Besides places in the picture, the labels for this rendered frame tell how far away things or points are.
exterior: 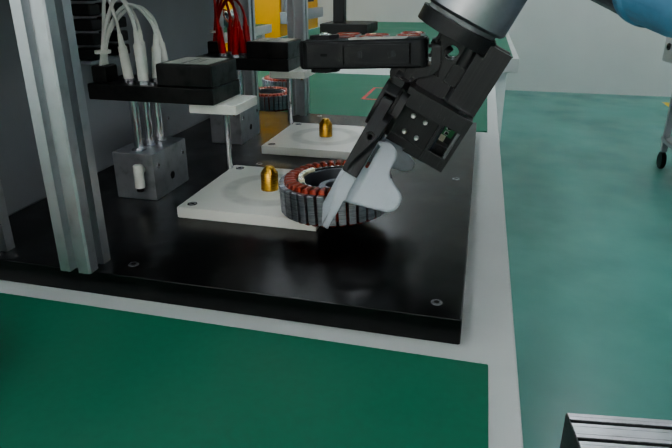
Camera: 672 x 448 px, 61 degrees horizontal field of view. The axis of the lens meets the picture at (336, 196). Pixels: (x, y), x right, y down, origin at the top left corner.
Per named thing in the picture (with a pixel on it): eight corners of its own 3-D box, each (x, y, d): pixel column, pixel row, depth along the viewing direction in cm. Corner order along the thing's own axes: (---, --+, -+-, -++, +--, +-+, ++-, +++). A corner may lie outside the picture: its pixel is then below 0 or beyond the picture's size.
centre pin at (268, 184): (281, 186, 64) (280, 163, 63) (275, 192, 63) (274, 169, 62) (264, 185, 65) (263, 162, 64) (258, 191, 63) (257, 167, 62)
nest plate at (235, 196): (349, 182, 69) (349, 173, 69) (316, 231, 56) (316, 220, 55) (235, 173, 73) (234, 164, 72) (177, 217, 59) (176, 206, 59)
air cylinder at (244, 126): (260, 132, 92) (259, 99, 90) (242, 144, 85) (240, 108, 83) (231, 131, 93) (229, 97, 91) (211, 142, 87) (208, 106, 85)
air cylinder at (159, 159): (189, 180, 70) (185, 136, 68) (158, 201, 63) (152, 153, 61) (153, 176, 71) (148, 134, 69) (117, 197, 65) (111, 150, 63)
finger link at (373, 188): (373, 253, 48) (426, 159, 49) (312, 217, 48) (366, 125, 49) (370, 254, 51) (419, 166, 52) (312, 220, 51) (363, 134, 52)
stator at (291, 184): (400, 191, 61) (399, 158, 60) (382, 233, 51) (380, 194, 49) (301, 188, 64) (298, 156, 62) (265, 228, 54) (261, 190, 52)
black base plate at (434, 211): (475, 134, 100) (476, 121, 99) (460, 345, 42) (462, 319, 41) (228, 120, 111) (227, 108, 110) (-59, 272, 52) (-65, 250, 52)
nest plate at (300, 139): (382, 134, 91) (383, 127, 91) (364, 161, 78) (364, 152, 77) (293, 129, 95) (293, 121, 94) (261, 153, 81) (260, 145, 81)
